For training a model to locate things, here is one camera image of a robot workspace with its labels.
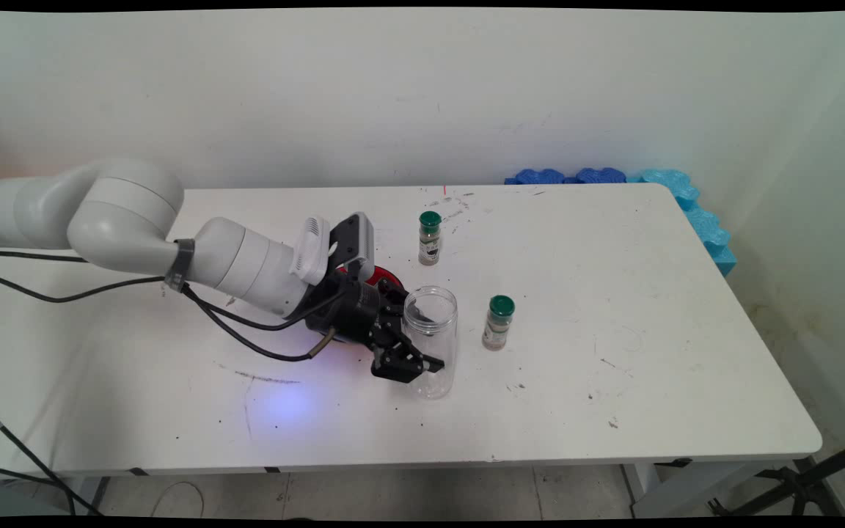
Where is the black tripod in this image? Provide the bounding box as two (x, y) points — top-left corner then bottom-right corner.
(709, 434), (845, 518)

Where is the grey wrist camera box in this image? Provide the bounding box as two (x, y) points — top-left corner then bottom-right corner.
(329, 211), (377, 283)

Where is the clear plastic jar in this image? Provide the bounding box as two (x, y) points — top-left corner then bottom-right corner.
(402, 285), (459, 401)

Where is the white vented camera mount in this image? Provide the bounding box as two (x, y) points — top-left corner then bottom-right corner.
(289, 215), (334, 287)

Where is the dark velcro cable strap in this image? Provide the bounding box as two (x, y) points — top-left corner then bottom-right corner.
(164, 238), (197, 290)

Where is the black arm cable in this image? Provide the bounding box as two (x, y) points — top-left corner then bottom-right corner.
(0, 249), (357, 332)

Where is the cyan foam piece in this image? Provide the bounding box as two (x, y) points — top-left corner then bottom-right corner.
(626, 169), (702, 212)
(683, 205), (737, 278)

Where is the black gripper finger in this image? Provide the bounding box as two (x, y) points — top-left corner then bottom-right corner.
(370, 326), (447, 384)
(375, 282), (436, 328)

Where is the green lid spice bottle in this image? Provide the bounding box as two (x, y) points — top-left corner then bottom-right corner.
(417, 210), (443, 267)
(481, 295), (516, 351)

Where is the dark blue foam piece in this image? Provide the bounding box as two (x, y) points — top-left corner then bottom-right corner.
(505, 169), (567, 186)
(574, 167), (627, 185)

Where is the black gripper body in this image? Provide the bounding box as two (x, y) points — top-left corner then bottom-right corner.
(304, 273), (395, 347)

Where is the black cable white tape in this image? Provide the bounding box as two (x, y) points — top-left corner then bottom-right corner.
(0, 398), (102, 516)

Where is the thin black floor cable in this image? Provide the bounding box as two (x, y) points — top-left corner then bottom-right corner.
(0, 462), (77, 516)

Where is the red bowl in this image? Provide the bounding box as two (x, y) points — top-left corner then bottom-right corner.
(334, 264), (406, 303)

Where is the white table leg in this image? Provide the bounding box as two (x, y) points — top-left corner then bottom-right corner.
(56, 477), (109, 516)

